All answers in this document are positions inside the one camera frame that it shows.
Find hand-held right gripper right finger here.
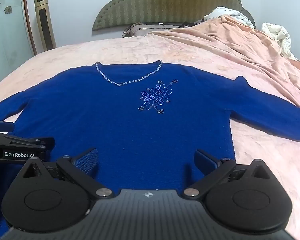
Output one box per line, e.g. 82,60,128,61
183,149,273,198

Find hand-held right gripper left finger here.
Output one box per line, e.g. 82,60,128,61
22,148,116,199

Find peach blanket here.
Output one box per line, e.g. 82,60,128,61
145,15,300,108

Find flower-patterned glass door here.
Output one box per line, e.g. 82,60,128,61
0,0,38,92

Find brown pillow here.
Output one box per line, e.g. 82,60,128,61
121,23,188,38

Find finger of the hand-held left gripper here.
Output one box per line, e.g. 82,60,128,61
0,132,56,153
0,119,16,133

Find dark clothes pile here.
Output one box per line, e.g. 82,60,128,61
182,17,206,28

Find white crumpled pillow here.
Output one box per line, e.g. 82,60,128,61
204,6,253,27

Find green padded headboard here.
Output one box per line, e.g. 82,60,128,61
91,0,257,32

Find blue beaded sweater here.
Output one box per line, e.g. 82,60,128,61
0,60,300,240

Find gold tower fan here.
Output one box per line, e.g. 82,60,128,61
34,0,57,52

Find cream crumpled quilt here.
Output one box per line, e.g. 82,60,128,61
261,22,298,61

